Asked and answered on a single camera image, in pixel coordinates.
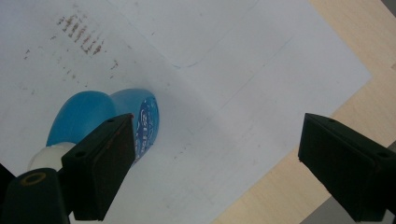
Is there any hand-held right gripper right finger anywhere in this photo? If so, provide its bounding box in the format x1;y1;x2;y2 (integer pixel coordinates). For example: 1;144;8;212
297;112;396;223

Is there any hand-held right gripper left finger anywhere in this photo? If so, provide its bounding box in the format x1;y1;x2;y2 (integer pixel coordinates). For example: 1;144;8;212
61;113;137;222

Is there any blue bottle with white cap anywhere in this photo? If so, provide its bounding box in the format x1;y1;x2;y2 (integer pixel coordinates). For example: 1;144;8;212
27;88;161;172

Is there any white paper sheet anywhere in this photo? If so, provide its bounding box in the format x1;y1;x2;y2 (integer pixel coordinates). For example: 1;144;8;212
0;0;373;224

